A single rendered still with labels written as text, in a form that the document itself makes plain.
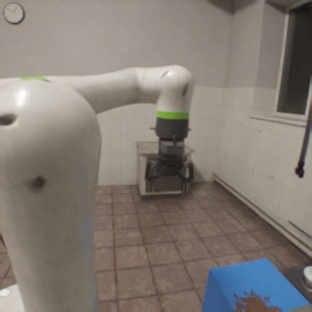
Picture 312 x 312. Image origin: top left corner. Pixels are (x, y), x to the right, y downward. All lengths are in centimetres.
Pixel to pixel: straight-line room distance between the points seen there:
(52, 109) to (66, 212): 10
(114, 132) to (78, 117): 347
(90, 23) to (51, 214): 367
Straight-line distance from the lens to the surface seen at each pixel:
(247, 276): 145
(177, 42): 391
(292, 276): 86
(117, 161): 379
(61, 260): 25
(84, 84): 46
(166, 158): 59
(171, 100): 56
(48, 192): 20
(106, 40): 373
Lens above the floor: 156
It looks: 15 degrees down
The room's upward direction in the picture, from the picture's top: 3 degrees clockwise
